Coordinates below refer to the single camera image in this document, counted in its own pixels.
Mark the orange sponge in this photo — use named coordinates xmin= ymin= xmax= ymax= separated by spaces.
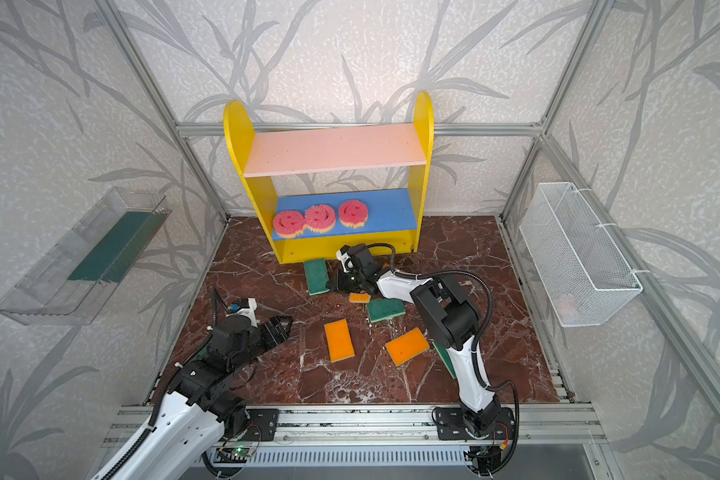
xmin=324 ymin=319 xmax=355 ymax=363
xmin=349 ymin=293 xmax=371 ymax=304
xmin=385 ymin=328 xmax=430 ymax=367

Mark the green sponge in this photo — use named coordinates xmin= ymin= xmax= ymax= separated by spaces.
xmin=367 ymin=298 xmax=405 ymax=323
xmin=303 ymin=259 xmax=330 ymax=296
xmin=433 ymin=342 xmax=456 ymax=379

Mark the pink smiley sponge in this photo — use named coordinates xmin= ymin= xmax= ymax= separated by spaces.
xmin=272 ymin=210 xmax=306 ymax=239
xmin=338 ymin=199 xmax=369 ymax=229
xmin=304 ymin=204 xmax=336 ymax=233

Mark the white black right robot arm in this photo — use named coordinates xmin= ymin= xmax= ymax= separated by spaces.
xmin=336 ymin=243 xmax=519 ymax=439

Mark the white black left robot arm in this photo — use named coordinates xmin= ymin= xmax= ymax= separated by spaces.
xmin=93 ymin=314 xmax=293 ymax=479

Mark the yellow shelf with coloured boards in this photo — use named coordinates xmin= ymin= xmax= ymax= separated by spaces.
xmin=223 ymin=92 xmax=434 ymax=264

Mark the green pad in clear bin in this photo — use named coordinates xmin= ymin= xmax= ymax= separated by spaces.
xmin=68 ymin=211 xmax=169 ymax=283

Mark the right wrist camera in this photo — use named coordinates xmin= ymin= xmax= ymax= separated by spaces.
xmin=336 ymin=246 xmax=353 ymax=273

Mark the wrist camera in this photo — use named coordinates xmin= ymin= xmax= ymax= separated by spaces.
xmin=226 ymin=298 xmax=258 ymax=327
xmin=336 ymin=246 xmax=353 ymax=273

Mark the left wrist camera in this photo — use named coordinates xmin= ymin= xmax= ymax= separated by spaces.
xmin=226 ymin=298 xmax=258 ymax=327

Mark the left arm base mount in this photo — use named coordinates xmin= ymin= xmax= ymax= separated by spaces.
xmin=221 ymin=408 xmax=280 ymax=443

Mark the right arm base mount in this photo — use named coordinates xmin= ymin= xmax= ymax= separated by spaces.
xmin=432 ymin=407 xmax=517 ymax=443

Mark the clear plastic wall bin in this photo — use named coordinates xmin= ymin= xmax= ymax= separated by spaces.
xmin=0 ymin=187 xmax=172 ymax=326

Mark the white wire mesh basket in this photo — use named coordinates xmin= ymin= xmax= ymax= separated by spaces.
xmin=520 ymin=182 xmax=643 ymax=328

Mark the aluminium front rail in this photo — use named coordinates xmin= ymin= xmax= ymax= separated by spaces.
xmin=104 ymin=403 xmax=607 ymax=448

